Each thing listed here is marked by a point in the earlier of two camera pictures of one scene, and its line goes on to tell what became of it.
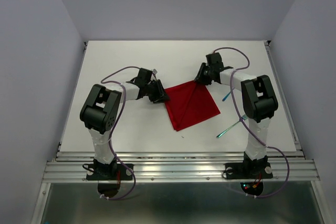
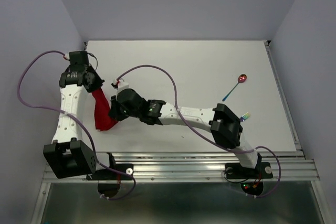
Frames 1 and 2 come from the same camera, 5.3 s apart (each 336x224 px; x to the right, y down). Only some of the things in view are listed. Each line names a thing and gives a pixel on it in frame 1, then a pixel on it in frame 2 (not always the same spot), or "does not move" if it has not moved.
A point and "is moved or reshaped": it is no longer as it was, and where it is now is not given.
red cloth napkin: (189, 104) is moved or reshaped
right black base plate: (248, 171) does not move
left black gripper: (161, 95) -> (98, 81)
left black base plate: (108, 172) does not move
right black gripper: (199, 77) -> (114, 110)
